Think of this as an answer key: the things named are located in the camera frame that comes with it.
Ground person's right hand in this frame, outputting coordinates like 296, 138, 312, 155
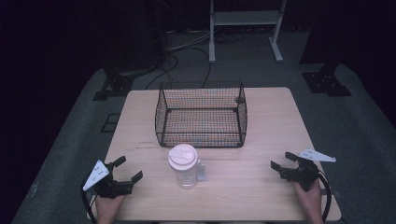
293, 179, 323, 215

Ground clear plastic jug white lid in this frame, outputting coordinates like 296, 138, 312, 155
167, 143, 207, 190

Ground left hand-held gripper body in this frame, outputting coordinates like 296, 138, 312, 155
82, 160, 135, 200

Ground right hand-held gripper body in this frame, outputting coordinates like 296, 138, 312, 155
279, 148, 337, 191

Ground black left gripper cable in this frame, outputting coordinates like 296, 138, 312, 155
80, 184, 98, 224

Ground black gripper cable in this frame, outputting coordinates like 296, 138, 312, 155
80, 184, 98, 224
317, 170, 332, 223

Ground white metal table frame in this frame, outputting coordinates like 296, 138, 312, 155
208, 0, 288, 64

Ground black wire mesh basket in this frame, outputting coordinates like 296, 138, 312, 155
154, 80, 248, 148

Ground black floor cable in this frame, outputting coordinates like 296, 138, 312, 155
167, 46, 213, 89
144, 53, 180, 91

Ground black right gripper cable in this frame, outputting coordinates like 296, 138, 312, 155
317, 170, 332, 223

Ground person's left hand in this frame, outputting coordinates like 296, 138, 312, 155
94, 195, 126, 219

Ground black stand base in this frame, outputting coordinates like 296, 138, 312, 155
301, 63, 353, 98
92, 69, 135, 102

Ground dark equipment cabinet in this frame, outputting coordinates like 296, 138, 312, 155
102, 0, 164, 74

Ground white floor cables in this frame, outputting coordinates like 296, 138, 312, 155
165, 28, 213, 52

